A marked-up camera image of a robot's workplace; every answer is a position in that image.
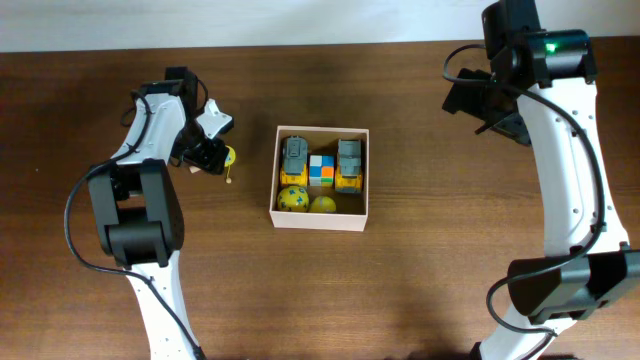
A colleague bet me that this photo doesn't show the colourful two-by-two puzzle cube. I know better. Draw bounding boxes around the colourful two-by-two puzzle cube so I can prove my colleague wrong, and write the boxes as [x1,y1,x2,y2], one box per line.
[309,155,335,188]

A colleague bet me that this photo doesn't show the pink cardboard box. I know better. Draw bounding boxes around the pink cardboard box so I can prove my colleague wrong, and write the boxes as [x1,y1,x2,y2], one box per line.
[269,125,370,232]

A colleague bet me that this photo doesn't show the yellow ball blue letters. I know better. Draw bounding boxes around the yellow ball blue letters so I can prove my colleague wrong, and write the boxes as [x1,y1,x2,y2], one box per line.
[276,185,310,213]

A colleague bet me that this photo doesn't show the yellow wooden rattle drum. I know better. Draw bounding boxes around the yellow wooden rattle drum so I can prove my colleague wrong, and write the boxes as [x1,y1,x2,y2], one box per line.
[188,144,237,185]

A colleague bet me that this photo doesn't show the right black cable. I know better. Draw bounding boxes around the right black cable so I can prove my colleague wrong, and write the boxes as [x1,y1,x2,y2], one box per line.
[442,43,607,360]

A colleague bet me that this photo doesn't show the left black cable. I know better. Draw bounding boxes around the left black cable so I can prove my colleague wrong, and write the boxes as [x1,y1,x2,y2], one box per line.
[63,89,207,360]

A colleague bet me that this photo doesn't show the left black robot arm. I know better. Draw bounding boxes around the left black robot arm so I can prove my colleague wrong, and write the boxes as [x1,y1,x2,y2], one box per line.
[87,67,234,359]

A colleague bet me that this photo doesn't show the yellow grey one-eyed ball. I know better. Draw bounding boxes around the yellow grey one-eyed ball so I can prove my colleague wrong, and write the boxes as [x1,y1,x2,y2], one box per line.
[308,196,337,214]

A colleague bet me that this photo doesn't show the black cable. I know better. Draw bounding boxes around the black cable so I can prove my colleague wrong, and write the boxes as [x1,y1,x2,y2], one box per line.
[63,89,207,360]
[442,43,607,360]

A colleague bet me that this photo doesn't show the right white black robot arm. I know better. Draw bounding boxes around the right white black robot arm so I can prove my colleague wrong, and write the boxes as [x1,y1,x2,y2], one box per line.
[443,0,639,359]

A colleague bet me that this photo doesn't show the yellow grey toy dump truck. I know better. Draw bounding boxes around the yellow grey toy dump truck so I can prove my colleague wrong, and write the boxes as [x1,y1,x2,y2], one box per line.
[335,140,363,194]

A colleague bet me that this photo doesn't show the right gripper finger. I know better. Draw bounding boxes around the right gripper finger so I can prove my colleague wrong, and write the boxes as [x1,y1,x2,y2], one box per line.
[442,84,499,120]
[490,113,531,146]

